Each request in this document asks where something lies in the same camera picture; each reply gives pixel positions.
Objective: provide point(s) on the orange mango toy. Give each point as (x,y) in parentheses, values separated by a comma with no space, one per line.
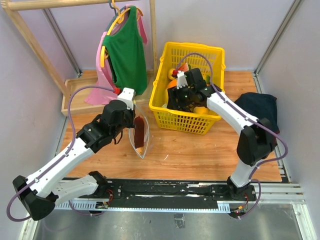
(172,84)

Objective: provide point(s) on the watermelon slice toy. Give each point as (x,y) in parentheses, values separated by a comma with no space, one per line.
(184,67)

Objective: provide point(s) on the wooden clothes rack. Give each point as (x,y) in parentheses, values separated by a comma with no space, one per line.
(34,70)

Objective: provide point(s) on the yellow peach toy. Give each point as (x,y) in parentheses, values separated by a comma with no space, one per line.
(170,74)

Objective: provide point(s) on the pink shirt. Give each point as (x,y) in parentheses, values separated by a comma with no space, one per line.
(105,90)

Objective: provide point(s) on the clear zip top bag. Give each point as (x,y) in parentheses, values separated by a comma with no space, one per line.
(140,112)

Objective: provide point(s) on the green tank top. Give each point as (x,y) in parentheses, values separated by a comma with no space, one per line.
(126,55)

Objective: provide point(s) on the yellow apple toy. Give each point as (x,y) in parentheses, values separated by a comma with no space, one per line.
(201,110)

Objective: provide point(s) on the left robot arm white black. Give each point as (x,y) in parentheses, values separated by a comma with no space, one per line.
(42,191)

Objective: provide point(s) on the papaya slice toy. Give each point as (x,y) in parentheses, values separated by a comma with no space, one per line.
(139,134)

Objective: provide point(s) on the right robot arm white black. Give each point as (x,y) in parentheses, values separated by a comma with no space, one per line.
(256,138)

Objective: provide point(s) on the dark navy cloth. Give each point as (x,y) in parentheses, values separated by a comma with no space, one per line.
(261,106)

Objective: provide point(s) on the yellow plastic basket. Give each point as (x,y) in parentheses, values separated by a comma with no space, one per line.
(210,60)

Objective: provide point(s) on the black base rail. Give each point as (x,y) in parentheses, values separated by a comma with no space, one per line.
(168,196)

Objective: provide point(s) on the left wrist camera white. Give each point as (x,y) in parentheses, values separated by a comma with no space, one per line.
(127,96)

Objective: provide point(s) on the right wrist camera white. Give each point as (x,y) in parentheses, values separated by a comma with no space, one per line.
(181,80)

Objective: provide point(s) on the green red mango toy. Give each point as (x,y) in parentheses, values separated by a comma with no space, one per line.
(208,80)

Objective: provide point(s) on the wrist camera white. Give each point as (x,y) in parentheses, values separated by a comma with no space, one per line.
(181,80)
(127,96)

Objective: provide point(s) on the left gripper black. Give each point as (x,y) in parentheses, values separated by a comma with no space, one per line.
(132,114)

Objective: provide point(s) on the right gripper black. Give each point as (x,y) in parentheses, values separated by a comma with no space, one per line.
(173,93)

